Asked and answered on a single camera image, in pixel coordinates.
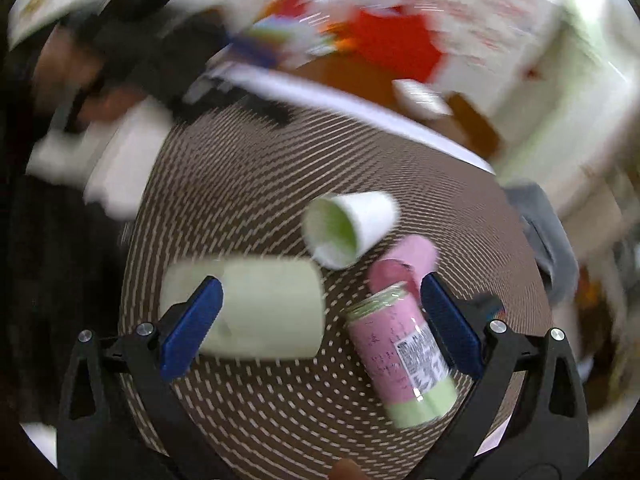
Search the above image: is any pink green wrapped roll pack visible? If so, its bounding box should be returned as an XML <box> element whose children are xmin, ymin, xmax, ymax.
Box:
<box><xmin>344</xmin><ymin>282</ymin><xmax>458</xmax><ymax>429</ymax></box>

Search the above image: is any wooden chair back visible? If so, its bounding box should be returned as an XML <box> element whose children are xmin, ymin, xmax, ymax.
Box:
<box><xmin>446</xmin><ymin>92</ymin><xmax>502</xmax><ymax>159</ymax></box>

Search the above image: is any brown polka dot tablecloth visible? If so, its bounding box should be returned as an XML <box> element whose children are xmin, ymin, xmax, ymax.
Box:
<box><xmin>120</xmin><ymin>92</ymin><xmax>551</xmax><ymax>479</ymax></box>

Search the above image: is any pale green roll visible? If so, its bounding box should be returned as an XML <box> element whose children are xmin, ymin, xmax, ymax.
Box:
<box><xmin>158</xmin><ymin>256</ymin><xmax>324</xmax><ymax>361</ymax></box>

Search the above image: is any red tote bag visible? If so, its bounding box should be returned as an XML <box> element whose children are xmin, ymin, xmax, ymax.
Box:
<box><xmin>349</xmin><ymin>8</ymin><xmax>444</xmax><ymax>82</ymax></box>

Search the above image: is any white paper cup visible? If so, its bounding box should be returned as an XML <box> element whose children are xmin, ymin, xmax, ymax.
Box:
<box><xmin>300</xmin><ymin>191</ymin><xmax>400</xmax><ymax>270</ymax></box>

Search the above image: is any white ceramic bowl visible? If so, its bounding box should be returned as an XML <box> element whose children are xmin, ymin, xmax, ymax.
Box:
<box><xmin>392</xmin><ymin>79</ymin><xmax>452</xmax><ymax>120</ymax></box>

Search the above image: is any person's hand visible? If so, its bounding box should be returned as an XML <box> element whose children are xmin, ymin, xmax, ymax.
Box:
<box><xmin>32</xmin><ymin>25</ymin><xmax>146</xmax><ymax>124</ymax></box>

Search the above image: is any grey draped chair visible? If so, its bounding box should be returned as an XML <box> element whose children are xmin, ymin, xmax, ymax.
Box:
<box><xmin>503</xmin><ymin>182</ymin><xmax>579</xmax><ymax>308</ymax></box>

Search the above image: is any pink bag roll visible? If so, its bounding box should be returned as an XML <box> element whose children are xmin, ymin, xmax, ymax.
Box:
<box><xmin>367</xmin><ymin>234</ymin><xmax>438</xmax><ymax>301</ymax></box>

